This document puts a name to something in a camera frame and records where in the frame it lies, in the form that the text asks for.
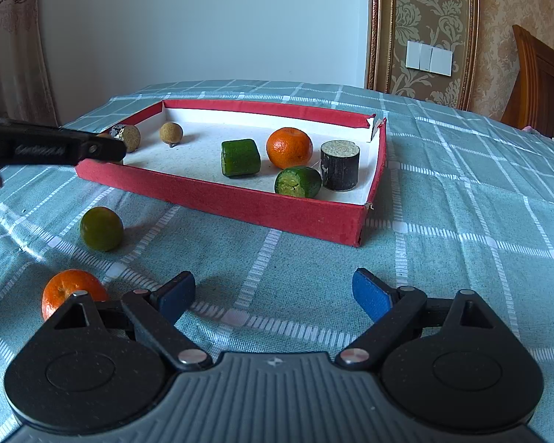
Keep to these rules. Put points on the white wall switch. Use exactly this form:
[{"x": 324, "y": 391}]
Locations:
[{"x": 429, "y": 57}]

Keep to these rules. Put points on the orange tangerine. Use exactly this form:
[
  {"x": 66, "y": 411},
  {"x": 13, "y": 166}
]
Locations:
[
  {"x": 289, "y": 147},
  {"x": 64, "y": 288}
]

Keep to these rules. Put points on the dark sugarcane piece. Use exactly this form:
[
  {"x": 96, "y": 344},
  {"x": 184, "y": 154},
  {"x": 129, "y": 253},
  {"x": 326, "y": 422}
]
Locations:
[
  {"x": 131, "y": 137},
  {"x": 339, "y": 170}
]

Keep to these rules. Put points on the brown longan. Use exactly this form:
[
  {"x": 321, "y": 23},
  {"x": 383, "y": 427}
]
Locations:
[{"x": 171, "y": 133}]

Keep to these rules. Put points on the wooden headboard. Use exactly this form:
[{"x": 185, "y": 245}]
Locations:
[{"x": 544, "y": 87}]

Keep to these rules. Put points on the gold framed wallpaper panel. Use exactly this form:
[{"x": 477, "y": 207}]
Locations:
[{"x": 424, "y": 9}]

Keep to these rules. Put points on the green cucumber piece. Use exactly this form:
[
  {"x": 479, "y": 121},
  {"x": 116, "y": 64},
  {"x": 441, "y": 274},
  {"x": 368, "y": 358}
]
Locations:
[
  {"x": 240, "y": 158},
  {"x": 298, "y": 182}
]

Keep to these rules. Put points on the pink cloth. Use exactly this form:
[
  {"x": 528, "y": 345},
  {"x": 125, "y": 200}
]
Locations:
[{"x": 533, "y": 130}]

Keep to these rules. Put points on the red cardboard box tray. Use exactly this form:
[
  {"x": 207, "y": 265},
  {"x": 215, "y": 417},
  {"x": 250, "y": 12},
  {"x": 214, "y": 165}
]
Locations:
[{"x": 258, "y": 208}]

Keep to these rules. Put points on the patterned curtain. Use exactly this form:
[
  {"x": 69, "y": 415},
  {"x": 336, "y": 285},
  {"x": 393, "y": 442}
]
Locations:
[{"x": 9, "y": 32}]

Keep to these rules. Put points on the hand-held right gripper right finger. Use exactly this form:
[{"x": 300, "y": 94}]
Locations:
[{"x": 373, "y": 294}]

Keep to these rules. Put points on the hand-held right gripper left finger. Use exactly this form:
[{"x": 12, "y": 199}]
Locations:
[{"x": 177, "y": 296}]

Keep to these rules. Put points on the green lime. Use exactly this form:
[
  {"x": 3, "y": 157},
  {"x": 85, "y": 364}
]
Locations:
[{"x": 101, "y": 229}]

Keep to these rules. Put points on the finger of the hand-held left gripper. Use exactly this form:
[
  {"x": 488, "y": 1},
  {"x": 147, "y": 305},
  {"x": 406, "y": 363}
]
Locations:
[{"x": 51, "y": 147}]

